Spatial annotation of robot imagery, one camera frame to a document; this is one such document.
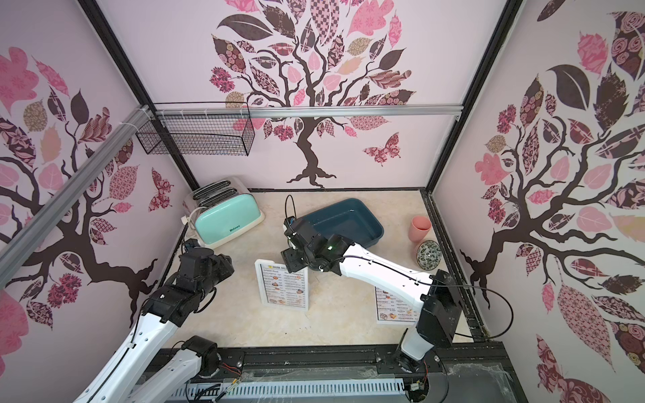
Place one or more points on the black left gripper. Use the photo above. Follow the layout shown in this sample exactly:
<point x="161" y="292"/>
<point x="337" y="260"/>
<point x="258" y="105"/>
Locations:
<point x="226" y="265"/>

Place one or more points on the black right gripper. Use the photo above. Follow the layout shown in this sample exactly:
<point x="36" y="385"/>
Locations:
<point x="295" y="259"/>

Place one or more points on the clear acrylic menu holder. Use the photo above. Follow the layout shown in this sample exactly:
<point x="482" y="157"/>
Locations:
<point x="282" y="284"/>

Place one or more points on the old paper menu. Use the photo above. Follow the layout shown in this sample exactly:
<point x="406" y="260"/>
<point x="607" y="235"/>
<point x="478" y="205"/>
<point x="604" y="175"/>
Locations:
<point x="391" y="310"/>

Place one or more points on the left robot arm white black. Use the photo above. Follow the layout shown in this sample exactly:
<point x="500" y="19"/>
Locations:
<point x="116" y="382"/>

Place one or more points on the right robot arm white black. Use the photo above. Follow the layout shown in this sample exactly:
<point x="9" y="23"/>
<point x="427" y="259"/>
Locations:
<point x="437" y="298"/>

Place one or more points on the teal plastic bin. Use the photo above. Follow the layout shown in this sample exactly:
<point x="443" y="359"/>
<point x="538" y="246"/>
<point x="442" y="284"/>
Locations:
<point x="350" y="218"/>

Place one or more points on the mint green toaster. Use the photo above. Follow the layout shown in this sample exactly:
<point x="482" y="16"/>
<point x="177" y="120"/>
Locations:
<point x="221" y="212"/>

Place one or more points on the pink plastic cup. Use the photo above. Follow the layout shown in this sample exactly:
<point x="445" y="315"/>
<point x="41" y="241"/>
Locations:
<point x="419" y="228"/>

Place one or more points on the speckled round dish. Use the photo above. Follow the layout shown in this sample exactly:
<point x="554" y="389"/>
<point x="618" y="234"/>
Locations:
<point x="428" y="255"/>

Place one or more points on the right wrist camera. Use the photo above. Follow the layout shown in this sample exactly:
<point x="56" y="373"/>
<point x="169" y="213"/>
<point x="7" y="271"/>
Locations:
<point x="291" y="228"/>

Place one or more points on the aluminium rail back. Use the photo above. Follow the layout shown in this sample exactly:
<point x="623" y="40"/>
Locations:
<point x="332" y="111"/>

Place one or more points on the aluminium rail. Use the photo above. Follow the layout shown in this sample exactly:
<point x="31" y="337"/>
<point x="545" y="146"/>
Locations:
<point x="19" y="249"/>
<point x="332" y="111"/>

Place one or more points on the white slotted cable duct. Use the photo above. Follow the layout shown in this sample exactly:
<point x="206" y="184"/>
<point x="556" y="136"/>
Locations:
<point x="337" y="390"/>

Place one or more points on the black wire basket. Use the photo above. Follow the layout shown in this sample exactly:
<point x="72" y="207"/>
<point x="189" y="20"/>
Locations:
<point x="199" y="128"/>

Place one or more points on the aluminium rail left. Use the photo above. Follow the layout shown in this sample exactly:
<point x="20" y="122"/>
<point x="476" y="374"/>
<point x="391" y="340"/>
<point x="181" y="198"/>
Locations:
<point x="19" y="249"/>

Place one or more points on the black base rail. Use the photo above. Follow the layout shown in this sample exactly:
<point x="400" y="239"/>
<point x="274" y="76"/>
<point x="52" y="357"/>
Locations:
<point x="471" y="372"/>

